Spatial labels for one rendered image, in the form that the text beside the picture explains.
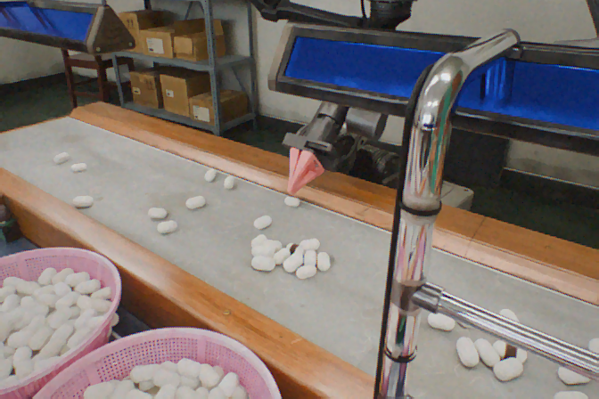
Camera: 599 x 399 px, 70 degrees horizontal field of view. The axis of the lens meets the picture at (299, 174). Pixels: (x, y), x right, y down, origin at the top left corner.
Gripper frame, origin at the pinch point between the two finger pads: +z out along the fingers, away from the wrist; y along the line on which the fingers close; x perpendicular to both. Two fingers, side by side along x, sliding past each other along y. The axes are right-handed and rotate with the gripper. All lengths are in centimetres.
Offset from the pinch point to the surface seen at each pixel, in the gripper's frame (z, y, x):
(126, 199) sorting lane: 15.1, -31.4, -4.5
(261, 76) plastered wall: -115, -173, 151
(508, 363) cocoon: 12.0, 40.5, -4.5
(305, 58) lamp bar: -5.5, 14.8, -31.6
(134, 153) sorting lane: 4, -51, 5
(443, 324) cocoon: 10.8, 32.2, -2.6
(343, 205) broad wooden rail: -2.9, 6.1, 9.2
